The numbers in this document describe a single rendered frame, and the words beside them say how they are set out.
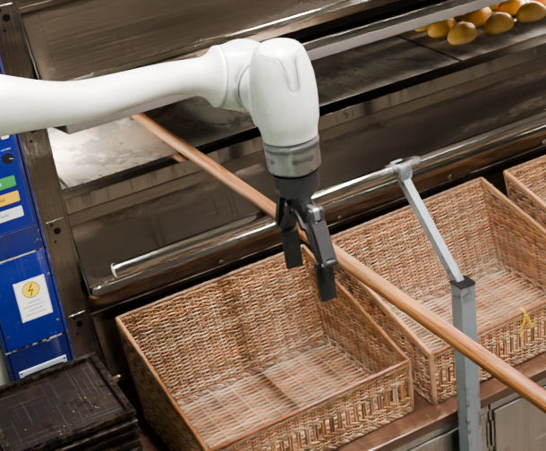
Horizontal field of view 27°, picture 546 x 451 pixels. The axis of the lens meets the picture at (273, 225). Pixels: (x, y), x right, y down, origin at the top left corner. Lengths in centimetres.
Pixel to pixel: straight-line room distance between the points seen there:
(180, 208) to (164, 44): 43
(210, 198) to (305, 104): 113
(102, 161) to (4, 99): 123
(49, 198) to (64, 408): 49
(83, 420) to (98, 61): 80
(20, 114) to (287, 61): 41
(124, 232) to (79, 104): 113
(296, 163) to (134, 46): 91
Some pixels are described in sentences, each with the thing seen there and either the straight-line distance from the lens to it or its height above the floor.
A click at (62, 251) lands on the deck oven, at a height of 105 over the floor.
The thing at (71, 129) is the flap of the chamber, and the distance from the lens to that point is 245.
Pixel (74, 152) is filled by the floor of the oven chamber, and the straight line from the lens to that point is 292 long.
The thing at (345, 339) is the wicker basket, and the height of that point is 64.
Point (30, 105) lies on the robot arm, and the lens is 163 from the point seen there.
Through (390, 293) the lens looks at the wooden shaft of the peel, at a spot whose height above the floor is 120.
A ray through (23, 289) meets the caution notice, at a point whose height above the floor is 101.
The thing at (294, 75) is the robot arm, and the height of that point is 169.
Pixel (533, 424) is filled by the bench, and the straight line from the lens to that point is 300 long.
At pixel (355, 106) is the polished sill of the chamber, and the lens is 295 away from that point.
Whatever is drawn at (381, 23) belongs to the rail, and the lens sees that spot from 275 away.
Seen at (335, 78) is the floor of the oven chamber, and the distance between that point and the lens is 314.
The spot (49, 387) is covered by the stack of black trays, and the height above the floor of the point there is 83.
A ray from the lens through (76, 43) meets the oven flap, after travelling 257.
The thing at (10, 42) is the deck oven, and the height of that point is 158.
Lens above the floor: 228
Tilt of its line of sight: 28 degrees down
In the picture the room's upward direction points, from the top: 8 degrees counter-clockwise
